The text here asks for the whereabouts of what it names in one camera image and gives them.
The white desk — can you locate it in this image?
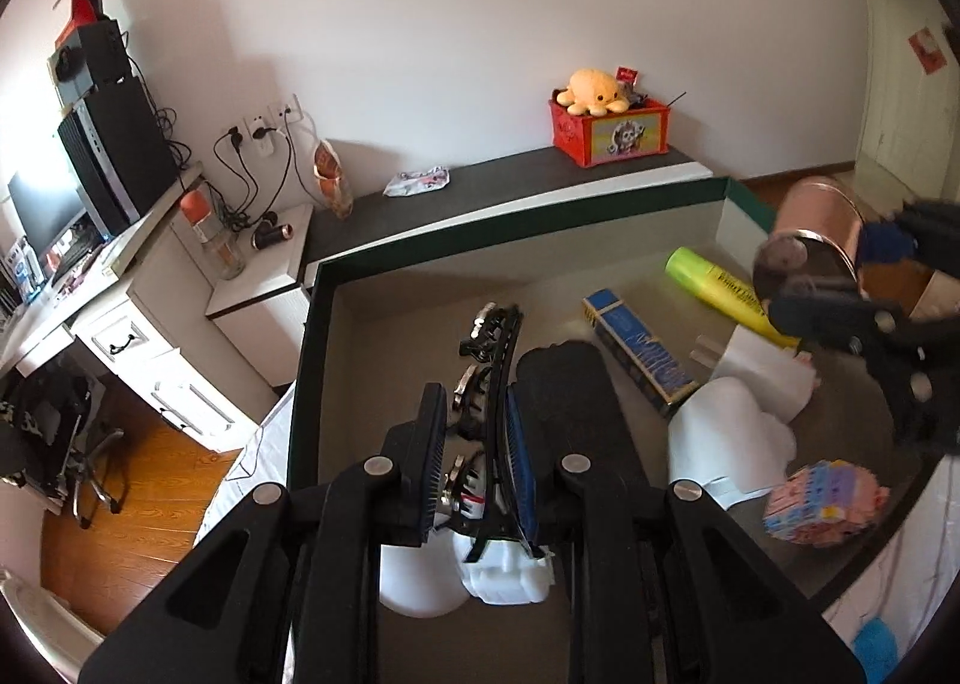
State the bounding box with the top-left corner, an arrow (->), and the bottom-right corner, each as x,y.
2,164 -> 278,453

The small black camera lens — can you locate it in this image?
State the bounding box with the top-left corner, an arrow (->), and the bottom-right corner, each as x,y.
251,221 -> 295,250

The computer monitor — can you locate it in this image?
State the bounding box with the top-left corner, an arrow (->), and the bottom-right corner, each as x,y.
8,170 -> 86,258

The red door ornament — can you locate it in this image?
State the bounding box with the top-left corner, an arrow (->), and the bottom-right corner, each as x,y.
908,28 -> 946,74

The black speaker box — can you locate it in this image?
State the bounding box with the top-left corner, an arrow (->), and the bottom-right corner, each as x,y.
49,19 -> 132,107

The blue highlighter marker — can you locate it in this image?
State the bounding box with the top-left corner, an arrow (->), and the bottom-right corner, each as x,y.
853,617 -> 900,684

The blue rectangular box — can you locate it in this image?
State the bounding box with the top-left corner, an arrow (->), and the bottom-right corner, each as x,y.
583,289 -> 700,419

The red toy crate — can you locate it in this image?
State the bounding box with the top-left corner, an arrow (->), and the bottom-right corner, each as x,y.
548,99 -> 670,169

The yellow octopus plush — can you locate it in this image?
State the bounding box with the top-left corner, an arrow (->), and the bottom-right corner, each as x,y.
555,68 -> 630,117

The crumpled wrapper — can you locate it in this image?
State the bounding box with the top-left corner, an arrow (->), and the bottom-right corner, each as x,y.
382,166 -> 451,198

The white round figurine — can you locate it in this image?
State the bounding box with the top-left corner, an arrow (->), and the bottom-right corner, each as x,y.
379,536 -> 470,619

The black computer tower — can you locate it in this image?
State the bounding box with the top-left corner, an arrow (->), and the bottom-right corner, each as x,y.
57,76 -> 179,239

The black office chair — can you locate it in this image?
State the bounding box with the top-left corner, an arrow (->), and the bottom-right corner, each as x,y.
2,358 -> 125,530

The black remote control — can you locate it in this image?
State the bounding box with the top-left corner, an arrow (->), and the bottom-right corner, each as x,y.
512,341 -> 649,497

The orange cap water bottle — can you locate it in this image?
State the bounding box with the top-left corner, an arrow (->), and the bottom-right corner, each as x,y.
179,188 -> 244,280

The snack bag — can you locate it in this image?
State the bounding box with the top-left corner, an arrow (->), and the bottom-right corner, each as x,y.
313,140 -> 353,221

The white nightstand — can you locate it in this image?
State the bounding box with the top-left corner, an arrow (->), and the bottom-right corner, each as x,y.
205,205 -> 313,386

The low black white cabinet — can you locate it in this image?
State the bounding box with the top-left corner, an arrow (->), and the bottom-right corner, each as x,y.
302,148 -> 715,287

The striped white tablecloth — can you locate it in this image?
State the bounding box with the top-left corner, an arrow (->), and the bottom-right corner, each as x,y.
197,391 -> 958,663

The yellow highlighter marker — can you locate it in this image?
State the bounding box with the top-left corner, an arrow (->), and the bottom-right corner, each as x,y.
665,247 -> 799,347

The pink open storage box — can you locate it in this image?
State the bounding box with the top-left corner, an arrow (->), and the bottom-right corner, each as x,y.
280,177 -> 911,682

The rose gold cylinder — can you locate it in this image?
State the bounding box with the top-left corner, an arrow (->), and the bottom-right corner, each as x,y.
752,175 -> 866,308

